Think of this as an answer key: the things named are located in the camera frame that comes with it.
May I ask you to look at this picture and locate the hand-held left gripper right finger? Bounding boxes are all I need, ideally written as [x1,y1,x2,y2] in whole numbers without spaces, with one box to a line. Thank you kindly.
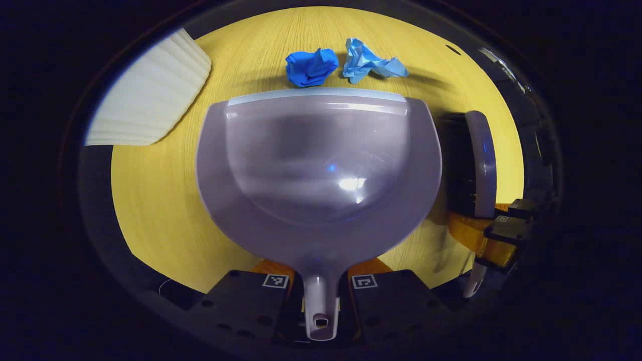
[341,257,459,349]

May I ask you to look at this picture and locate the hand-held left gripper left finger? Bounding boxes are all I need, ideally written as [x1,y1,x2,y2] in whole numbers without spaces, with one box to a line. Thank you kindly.
[171,258,304,346]

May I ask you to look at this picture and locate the small broom with black bristles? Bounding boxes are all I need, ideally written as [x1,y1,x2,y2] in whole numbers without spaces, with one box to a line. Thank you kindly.
[440,110,498,299]

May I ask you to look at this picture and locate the pale purple dustpan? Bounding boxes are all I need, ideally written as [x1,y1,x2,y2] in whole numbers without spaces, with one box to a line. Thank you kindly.
[196,88,443,342]

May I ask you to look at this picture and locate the light blue paper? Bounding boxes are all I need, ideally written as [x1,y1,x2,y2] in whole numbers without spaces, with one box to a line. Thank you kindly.
[343,38,410,85]

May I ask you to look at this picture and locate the white garbage bin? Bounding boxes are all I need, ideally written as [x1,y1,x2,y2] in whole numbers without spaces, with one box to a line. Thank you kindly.
[84,28,212,147]

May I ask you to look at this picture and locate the dark blue paper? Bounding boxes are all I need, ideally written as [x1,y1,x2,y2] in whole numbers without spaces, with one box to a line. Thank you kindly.
[285,48,340,88]

